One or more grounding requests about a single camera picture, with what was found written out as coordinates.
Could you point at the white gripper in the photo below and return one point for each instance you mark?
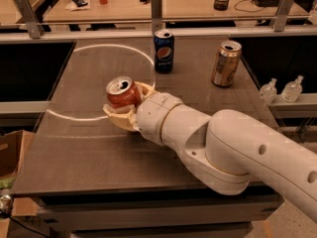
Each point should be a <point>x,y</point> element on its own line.
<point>156,113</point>

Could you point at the red coke can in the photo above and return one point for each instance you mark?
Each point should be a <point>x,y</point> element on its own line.
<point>123,91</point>

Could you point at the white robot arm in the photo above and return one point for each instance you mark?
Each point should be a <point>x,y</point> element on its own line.
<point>224,150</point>

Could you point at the blue pepsi can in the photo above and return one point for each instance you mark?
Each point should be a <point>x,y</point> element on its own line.
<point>164,50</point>

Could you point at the gold soda can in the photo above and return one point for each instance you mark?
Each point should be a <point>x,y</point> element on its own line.
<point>226,63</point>

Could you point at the black keys on desk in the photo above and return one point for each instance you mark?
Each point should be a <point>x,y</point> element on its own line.
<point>145,1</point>

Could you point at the grey table drawer cabinet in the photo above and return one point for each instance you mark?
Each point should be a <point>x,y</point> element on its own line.
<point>157,208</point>

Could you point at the cardboard box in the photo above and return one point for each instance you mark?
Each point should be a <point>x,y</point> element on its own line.
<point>13,150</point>

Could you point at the clear sanitizer bottle left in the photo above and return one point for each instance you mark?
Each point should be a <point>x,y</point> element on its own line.
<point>268,91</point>

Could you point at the clear sanitizer bottle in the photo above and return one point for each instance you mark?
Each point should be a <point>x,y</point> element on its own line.
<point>268,91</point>
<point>292,90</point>

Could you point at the clear sanitizer bottle right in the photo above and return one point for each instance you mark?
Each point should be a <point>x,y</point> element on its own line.
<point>292,90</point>

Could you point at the middle metal bracket post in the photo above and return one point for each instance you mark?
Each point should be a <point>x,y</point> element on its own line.
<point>156,15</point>

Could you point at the metal bracket post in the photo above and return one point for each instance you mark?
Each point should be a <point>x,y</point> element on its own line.
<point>156,15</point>
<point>278,22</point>
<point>34,28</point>

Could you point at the left metal bracket post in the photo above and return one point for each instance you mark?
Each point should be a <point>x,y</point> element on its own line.
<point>34,28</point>

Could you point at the right metal bracket post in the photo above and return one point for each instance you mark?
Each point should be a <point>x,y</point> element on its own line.
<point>278,22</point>

